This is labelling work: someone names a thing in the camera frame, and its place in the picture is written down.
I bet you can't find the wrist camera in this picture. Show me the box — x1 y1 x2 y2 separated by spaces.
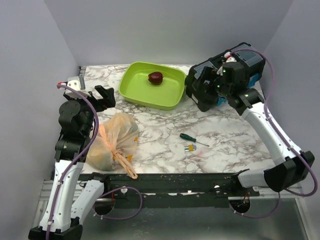
57 75 90 101
216 51 237 76

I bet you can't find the green handled screwdriver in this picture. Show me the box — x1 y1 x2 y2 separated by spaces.
179 133 209 147

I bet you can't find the hex key set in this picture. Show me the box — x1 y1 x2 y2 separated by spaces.
184 144 197 152

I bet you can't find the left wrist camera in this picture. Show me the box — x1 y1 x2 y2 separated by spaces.
57 75 90 101

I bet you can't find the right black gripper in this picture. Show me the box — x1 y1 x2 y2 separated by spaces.
191 66 231 99

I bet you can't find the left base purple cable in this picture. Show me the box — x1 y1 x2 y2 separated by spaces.
92 186 144 221

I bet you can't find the orange plastic bag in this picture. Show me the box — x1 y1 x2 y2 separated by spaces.
86 113 139 179

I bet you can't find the black toolbox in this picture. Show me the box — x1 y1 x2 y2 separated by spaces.
184 42 266 115

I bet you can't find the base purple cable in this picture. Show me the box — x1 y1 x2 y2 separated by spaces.
228 192 282 219
92 186 144 221

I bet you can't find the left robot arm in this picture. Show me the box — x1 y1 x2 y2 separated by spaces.
28 82 116 240

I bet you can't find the black mounting rail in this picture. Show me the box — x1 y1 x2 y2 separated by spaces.
77 172 261 210

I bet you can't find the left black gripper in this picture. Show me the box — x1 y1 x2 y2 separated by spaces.
65 85 116 136

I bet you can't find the green plastic tray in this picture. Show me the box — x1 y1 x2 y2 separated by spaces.
118 61 186 111

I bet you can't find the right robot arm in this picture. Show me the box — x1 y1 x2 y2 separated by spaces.
185 59 315 196

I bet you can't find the red fake apple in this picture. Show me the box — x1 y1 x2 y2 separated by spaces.
148 71 163 85

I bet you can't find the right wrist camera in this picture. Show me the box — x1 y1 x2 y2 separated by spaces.
216 51 237 76

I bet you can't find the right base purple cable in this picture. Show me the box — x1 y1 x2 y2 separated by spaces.
228 192 282 219

